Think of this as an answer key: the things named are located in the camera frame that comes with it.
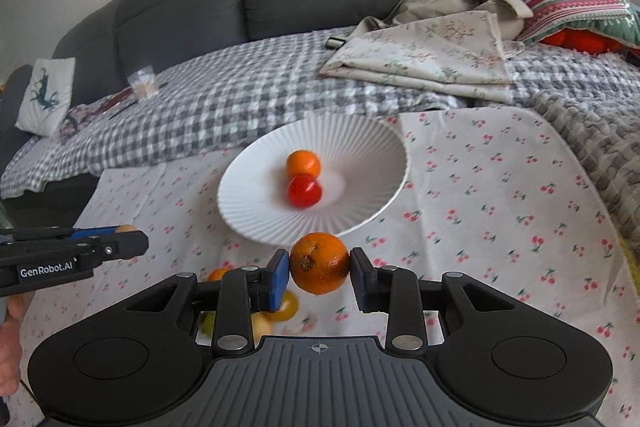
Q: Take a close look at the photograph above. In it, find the red stick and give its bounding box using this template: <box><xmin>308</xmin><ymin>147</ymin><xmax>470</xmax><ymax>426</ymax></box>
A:
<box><xmin>102</xmin><ymin>90</ymin><xmax>136</xmax><ymax>112</ymax></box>

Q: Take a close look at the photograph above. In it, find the folded floral beige cloth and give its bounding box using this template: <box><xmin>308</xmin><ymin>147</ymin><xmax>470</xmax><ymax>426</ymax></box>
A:
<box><xmin>319</xmin><ymin>11</ymin><xmax>526</xmax><ymax>104</ymax></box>

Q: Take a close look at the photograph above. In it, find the clear plastic bag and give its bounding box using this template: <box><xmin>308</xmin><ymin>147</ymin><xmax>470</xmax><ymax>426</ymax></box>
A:
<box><xmin>127</xmin><ymin>67</ymin><xmax>160</xmax><ymax>100</ymax></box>

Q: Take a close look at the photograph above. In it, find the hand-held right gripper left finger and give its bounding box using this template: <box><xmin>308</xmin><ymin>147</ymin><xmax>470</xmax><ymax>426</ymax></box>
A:
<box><xmin>125</xmin><ymin>250</ymin><xmax>292</xmax><ymax>358</ymax></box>

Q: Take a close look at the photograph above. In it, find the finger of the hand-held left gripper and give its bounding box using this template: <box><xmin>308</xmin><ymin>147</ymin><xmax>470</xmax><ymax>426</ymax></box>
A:
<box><xmin>64</xmin><ymin>225</ymin><xmax>121</xmax><ymax>242</ymax></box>
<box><xmin>75</xmin><ymin>230</ymin><xmax>150</xmax><ymax>264</ymax></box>

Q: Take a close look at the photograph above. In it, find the small orange tangerine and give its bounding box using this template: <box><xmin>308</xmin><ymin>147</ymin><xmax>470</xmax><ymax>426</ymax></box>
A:
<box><xmin>286</xmin><ymin>150</ymin><xmax>322</xmax><ymax>179</ymax></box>

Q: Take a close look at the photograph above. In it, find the pale yellow fruit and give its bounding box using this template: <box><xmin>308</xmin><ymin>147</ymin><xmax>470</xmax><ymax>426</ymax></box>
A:
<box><xmin>250</xmin><ymin>313</ymin><xmax>275</xmax><ymax>339</ymax></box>

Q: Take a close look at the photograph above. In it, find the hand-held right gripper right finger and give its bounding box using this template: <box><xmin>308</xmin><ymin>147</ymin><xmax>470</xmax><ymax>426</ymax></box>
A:
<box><xmin>349</xmin><ymin>248</ymin><xmax>511</xmax><ymax>353</ymax></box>

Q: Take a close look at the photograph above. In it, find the red tomato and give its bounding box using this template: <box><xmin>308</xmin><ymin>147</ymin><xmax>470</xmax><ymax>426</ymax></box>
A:
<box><xmin>286</xmin><ymin>173</ymin><xmax>323</xmax><ymax>208</ymax></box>

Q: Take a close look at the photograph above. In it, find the cherry print tablecloth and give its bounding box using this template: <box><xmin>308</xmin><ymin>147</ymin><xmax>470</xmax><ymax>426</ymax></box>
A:
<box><xmin>0</xmin><ymin>108</ymin><xmax>639</xmax><ymax>427</ymax></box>

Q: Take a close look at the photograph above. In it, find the white pillow with animal print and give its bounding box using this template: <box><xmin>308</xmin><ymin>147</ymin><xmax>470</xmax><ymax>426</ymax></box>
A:
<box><xmin>15</xmin><ymin>57</ymin><xmax>77</xmax><ymax>138</ymax></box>

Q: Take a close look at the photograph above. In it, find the white ribbed plate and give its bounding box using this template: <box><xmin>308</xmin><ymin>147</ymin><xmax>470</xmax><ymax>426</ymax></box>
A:
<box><xmin>217</xmin><ymin>114</ymin><xmax>409</xmax><ymax>247</ymax></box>

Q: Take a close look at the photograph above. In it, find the person's left hand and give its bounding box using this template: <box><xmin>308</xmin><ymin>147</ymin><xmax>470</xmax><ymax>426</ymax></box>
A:
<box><xmin>0</xmin><ymin>296</ymin><xmax>26</xmax><ymax>397</ymax></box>

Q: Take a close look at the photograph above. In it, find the grey checkered blanket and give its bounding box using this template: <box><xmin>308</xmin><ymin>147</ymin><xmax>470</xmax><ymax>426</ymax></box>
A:
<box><xmin>0</xmin><ymin>26</ymin><xmax>640</xmax><ymax>200</ymax></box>

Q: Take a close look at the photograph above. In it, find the large orange with dark spot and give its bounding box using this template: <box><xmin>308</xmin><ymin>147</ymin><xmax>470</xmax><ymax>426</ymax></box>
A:
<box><xmin>290</xmin><ymin>232</ymin><xmax>350</xmax><ymax>296</ymax></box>

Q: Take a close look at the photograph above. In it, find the dark floral cloth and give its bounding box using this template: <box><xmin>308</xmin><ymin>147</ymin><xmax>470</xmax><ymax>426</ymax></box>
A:
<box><xmin>59</xmin><ymin>94</ymin><xmax>132</xmax><ymax>145</ymax></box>

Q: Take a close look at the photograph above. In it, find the grey knitted blanket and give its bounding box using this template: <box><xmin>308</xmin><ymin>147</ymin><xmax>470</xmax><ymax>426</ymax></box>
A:
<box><xmin>530</xmin><ymin>79</ymin><xmax>640</xmax><ymax>253</ymax></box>

